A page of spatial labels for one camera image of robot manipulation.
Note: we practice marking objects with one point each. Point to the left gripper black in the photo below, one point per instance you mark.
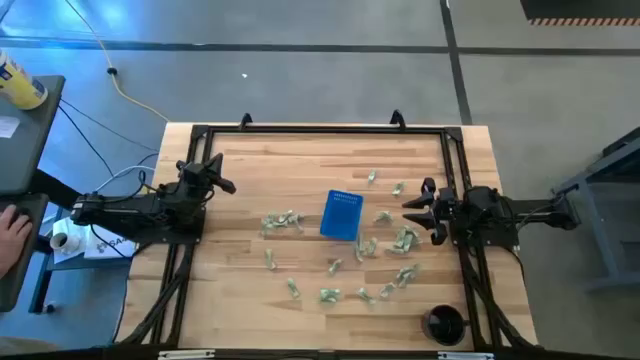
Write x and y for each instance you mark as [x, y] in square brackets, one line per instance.
[196, 180]

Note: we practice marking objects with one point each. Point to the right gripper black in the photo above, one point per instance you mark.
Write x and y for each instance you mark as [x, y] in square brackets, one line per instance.
[445, 210]

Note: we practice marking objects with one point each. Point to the green stevia packet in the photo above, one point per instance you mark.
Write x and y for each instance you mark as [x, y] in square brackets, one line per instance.
[297, 219]
[413, 270]
[365, 295]
[372, 176]
[402, 278]
[329, 295]
[401, 235]
[384, 217]
[398, 188]
[282, 219]
[359, 248]
[267, 225]
[335, 266]
[413, 238]
[371, 246]
[270, 259]
[386, 290]
[396, 250]
[293, 288]

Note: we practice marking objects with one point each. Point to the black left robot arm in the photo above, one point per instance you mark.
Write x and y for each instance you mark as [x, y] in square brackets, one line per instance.
[125, 212]

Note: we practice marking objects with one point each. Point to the blue plastic slotted basket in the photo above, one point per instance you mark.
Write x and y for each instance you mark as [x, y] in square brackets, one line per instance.
[341, 217]

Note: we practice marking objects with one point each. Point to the black cup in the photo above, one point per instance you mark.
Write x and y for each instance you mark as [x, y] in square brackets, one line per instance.
[445, 325]

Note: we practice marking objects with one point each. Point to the white printed paper sheet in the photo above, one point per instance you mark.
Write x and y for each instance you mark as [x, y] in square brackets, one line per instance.
[112, 247]

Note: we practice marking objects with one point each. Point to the white edge strip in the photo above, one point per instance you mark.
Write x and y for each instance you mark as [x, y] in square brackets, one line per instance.
[186, 354]
[466, 356]

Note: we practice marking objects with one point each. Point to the white tape roll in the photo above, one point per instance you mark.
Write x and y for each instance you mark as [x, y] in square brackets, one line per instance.
[64, 242]

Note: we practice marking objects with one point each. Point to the grey metal cart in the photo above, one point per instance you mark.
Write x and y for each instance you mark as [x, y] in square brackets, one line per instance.
[595, 235]

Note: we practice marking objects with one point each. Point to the grey side desk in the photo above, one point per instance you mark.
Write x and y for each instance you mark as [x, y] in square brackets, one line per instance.
[30, 150]

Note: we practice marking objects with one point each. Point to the person's hand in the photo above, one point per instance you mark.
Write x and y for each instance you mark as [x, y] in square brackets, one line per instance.
[12, 235]

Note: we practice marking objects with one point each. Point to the white paper note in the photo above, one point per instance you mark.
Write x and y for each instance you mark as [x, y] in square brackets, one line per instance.
[7, 127]

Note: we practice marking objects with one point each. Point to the yellow wipes canister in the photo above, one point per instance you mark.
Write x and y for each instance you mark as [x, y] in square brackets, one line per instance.
[20, 85]

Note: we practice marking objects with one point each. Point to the black hazard-striped mat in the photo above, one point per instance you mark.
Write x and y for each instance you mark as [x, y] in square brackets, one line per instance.
[575, 7]

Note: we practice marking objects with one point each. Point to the black frame clamp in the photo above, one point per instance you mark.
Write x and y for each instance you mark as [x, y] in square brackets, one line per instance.
[397, 120]
[245, 121]

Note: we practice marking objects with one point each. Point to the black aluminium table frame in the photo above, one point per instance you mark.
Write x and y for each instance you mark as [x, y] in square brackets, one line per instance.
[325, 130]

